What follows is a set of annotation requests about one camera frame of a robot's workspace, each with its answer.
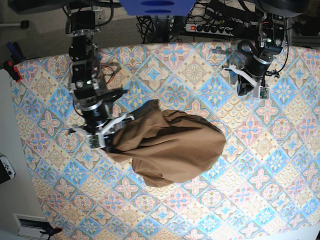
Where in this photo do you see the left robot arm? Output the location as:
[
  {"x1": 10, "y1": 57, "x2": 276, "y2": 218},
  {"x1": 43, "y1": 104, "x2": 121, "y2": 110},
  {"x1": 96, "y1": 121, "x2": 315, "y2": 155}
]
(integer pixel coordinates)
[{"x1": 237, "y1": 12, "x2": 286, "y2": 99}]

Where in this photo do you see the black caster wheel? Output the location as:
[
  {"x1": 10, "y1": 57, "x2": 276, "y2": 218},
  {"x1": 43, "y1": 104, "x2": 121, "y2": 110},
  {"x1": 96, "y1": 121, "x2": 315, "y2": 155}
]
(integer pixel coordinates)
[{"x1": 20, "y1": 20, "x2": 30, "y2": 29}]

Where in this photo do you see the patterned tile tablecloth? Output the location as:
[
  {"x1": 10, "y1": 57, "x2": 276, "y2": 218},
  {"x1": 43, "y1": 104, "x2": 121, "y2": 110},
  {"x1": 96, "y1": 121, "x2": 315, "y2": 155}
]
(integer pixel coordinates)
[{"x1": 11, "y1": 42, "x2": 320, "y2": 240}]

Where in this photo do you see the white game controller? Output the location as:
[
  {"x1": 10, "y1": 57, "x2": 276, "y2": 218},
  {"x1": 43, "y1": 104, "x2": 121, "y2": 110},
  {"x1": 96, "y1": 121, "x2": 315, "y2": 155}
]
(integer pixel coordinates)
[{"x1": 0, "y1": 155, "x2": 16, "y2": 184}]

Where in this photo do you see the brown t-shirt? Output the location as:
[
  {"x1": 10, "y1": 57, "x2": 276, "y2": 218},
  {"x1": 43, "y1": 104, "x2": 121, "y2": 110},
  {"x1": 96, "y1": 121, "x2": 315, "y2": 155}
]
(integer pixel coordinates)
[{"x1": 108, "y1": 99, "x2": 226, "y2": 188}]

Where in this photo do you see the red black clamp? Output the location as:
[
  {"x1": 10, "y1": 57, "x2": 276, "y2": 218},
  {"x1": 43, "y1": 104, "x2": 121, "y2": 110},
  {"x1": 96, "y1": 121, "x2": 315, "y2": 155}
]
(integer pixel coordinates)
[{"x1": 3, "y1": 60, "x2": 22, "y2": 83}]

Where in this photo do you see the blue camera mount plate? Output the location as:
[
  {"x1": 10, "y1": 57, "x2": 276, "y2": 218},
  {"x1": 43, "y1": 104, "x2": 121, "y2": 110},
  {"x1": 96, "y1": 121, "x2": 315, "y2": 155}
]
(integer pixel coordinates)
[{"x1": 119, "y1": 0, "x2": 196, "y2": 16}]

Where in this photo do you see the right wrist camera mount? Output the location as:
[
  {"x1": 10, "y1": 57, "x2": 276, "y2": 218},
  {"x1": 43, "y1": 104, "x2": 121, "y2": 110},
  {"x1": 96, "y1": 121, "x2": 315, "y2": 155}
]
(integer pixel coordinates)
[{"x1": 68, "y1": 113, "x2": 135, "y2": 150}]

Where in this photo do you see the white power strip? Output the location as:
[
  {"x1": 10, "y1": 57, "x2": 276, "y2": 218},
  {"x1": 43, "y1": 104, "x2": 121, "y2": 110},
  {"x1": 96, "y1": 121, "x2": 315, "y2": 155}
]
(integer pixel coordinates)
[{"x1": 184, "y1": 23, "x2": 234, "y2": 37}]

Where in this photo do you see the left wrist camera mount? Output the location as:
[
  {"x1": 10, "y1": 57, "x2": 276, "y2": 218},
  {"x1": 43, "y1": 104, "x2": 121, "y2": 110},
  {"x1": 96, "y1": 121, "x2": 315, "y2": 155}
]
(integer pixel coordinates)
[{"x1": 222, "y1": 64, "x2": 280, "y2": 99}]

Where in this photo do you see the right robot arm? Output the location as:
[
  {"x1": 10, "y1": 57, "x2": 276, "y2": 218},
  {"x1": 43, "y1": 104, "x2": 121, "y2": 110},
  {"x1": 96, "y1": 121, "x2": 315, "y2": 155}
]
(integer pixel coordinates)
[{"x1": 63, "y1": 6, "x2": 127, "y2": 152}]

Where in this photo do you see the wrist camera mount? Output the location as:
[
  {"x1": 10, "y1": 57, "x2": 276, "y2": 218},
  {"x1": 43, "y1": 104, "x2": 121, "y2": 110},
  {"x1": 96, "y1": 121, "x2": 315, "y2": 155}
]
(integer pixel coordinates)
[
  {"x1": 68, "y1": 113, "x2": 135, "y2": 150},
  {"x1": 222, "y1": 64, "x2": 280, "y2": 99}
]

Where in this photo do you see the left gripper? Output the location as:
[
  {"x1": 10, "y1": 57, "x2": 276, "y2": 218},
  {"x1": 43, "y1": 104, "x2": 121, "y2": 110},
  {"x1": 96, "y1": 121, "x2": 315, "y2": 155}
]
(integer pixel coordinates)
[{"x1": 236, "y1": 74, "x2": 254, "y2": 97}]

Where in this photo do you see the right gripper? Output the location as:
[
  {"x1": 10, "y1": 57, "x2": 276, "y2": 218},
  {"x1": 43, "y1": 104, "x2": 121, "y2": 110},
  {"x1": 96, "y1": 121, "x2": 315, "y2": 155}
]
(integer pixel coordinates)
[{"x1": 103, "y1": 124, "x2": 123, "y2": 153}]

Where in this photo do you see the white vent box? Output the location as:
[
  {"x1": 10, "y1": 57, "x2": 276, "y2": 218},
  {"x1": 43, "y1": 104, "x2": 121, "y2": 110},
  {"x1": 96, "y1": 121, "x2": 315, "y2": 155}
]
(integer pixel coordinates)
[{"x1": 13, "y1": 213, "x2": 50, "y2": 240}]

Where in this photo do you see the black clamp bottom left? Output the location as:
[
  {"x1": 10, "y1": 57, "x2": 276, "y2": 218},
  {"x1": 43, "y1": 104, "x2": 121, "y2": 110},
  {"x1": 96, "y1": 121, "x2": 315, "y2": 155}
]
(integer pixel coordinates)
[{"x1": 39, "y1": 223, "x2": 63, "y2": 239}]

